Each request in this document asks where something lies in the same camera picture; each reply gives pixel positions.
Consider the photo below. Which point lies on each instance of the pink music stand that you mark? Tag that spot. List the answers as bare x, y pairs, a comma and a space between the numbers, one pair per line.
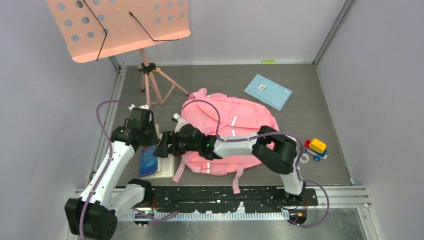
97, 29

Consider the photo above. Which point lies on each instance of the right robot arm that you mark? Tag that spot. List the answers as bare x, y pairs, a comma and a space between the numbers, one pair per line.
280, 152

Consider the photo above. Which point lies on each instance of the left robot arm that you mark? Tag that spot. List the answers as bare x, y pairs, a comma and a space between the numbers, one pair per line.
95, 213

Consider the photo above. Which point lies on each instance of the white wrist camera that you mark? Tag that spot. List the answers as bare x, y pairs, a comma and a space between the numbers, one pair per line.
179, 122
134, 108

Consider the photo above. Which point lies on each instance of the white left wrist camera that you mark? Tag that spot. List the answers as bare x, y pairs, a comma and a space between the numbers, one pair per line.
134, 108

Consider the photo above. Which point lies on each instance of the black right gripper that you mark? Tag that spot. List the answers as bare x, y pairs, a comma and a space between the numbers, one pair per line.
168, 138

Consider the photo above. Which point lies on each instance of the light blue thin notebook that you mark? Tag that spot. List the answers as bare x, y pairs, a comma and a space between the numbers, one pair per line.
269, 92

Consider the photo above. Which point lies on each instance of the clear tape roll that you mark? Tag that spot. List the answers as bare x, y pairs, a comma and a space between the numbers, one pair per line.
304, 159

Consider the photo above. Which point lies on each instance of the pink student backpack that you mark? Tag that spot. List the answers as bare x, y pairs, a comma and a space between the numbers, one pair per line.
227, 116

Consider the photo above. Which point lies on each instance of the colourful toy train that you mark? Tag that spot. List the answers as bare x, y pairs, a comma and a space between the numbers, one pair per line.
316, 148

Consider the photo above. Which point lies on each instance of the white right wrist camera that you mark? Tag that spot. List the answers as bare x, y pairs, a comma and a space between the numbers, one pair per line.
179, 122

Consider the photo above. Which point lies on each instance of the blue orange paperback book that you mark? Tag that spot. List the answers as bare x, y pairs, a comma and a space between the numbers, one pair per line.
153, 167

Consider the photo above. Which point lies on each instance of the green tape strip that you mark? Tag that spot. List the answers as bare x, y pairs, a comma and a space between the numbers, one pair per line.
268, 62

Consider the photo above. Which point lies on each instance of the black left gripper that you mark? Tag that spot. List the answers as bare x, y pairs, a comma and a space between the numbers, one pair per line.
155, 139

